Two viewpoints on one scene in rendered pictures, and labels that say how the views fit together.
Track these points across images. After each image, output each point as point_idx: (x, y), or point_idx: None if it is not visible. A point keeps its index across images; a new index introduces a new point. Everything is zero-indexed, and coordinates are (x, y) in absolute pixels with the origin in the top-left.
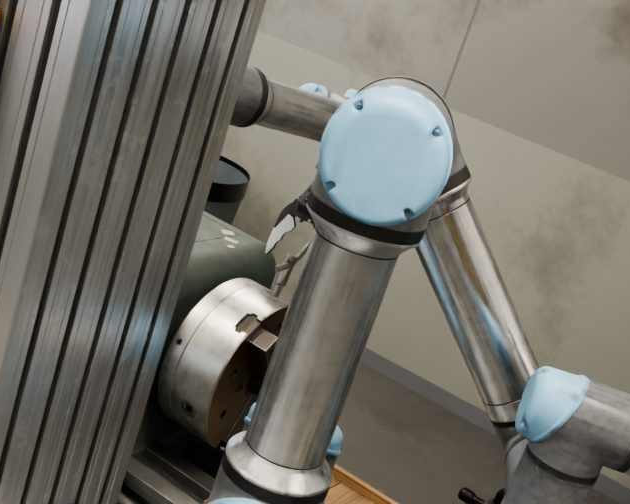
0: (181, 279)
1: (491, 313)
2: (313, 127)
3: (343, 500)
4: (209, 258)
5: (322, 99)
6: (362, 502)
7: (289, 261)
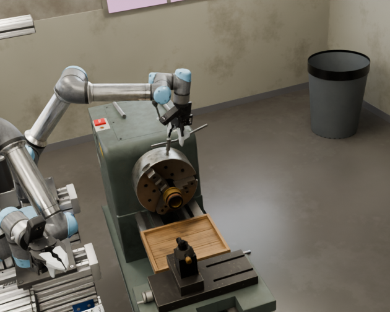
0: None
1: (24, 186)
2: (119, 98)
3: (204, 236)
4: (152, 140)
5: (122, 86)
6: (213, 237)
7: (166, 141)
